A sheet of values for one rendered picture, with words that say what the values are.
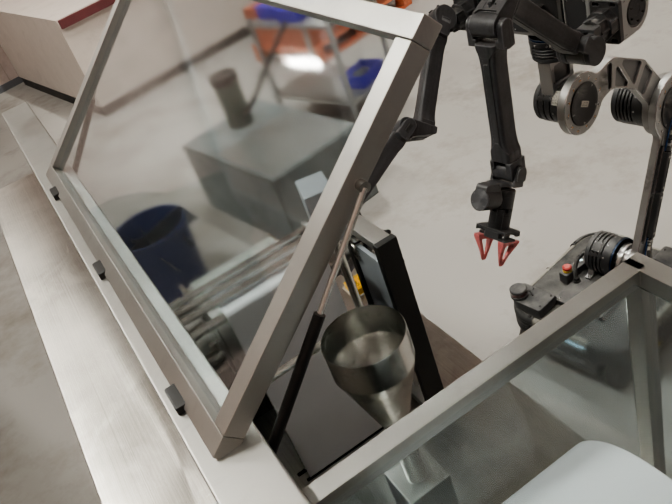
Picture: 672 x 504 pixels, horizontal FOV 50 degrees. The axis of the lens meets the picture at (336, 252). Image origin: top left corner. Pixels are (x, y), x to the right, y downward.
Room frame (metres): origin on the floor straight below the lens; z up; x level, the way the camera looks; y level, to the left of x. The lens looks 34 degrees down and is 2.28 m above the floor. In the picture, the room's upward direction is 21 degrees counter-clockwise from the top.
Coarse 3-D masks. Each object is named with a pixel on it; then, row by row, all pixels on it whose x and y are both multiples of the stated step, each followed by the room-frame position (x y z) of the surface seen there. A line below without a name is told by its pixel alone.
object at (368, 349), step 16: (368, 336) 0.93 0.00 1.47; (384, 336) 0.92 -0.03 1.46; (400, 336) 0.90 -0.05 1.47; (352, 352) 0.92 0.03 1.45; (368, 352) 0.92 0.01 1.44; (384, 352) 0.92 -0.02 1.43; (400, 384) 0.80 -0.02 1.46; (368, 400) 0.81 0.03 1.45; (384, 400) 0.81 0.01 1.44; (400, 400) 0.82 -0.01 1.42; (384, 416) 0.83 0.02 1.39; (400, 416) 0.83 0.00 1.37
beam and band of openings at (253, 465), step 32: (32, 128) 2.03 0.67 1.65; (32, 160) 1.79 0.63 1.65; (64, 224) 1.37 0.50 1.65; (128, 320) 0.95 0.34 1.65; (160, 384) 0.77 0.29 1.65; (192, 448) 0.64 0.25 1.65; (256, 448) 0.60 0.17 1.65; (224, 480) 0.57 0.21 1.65; (256, 480) 0.56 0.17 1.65; (288, 480) 0.54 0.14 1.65
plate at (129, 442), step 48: (0, 192) 2.23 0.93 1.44; (48, 240) 1.77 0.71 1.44; (48, 288) 1.53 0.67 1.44; (96, 288) 1.45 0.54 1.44; (48, 336) 1.33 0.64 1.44; (96, 336) 1.26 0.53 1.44; (96, 384) 1.11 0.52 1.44; (144, 384) 1.06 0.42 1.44; (96, 432) 0.98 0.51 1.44; (144, 432) 0.93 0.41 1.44; (96, 480) 0.86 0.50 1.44; (144, 480) 0.83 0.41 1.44; (192, 480) 0.79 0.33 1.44
